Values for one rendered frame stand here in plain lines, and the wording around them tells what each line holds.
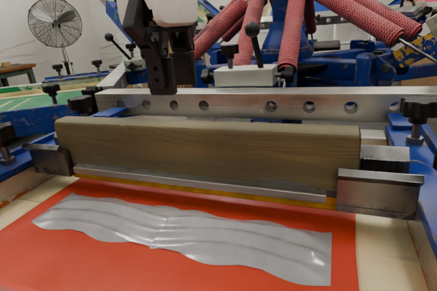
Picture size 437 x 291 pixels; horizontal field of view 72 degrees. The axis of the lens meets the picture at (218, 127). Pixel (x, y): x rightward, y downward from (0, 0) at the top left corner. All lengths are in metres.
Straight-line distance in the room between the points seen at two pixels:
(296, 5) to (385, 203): 0.69
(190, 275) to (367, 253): 0.17
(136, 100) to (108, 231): 0.37
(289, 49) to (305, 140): 0.50
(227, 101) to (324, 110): 0.18
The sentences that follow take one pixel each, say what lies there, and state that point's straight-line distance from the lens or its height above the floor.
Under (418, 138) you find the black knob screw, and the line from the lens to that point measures 0.47.
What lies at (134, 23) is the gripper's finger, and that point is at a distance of 0.30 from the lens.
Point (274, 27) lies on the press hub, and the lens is 1.14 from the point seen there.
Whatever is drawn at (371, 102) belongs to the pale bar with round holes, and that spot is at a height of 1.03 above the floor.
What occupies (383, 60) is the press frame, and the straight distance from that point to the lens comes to 0.96.
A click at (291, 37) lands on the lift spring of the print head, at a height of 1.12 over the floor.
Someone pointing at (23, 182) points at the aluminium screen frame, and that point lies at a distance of 0.54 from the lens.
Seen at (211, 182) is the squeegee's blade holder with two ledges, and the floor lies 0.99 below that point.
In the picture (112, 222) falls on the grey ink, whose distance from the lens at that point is 0.40.
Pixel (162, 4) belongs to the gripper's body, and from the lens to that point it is 0.31.
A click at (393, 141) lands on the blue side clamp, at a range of 0.47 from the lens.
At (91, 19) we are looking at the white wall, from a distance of 5.95.
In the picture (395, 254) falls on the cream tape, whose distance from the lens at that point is 0.35.
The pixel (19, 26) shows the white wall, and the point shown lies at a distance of 5.02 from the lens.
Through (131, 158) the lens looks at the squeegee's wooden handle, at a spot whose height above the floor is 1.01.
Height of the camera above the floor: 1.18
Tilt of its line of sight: 20 degrees down
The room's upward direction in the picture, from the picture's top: 5 degrees counter-clockwise
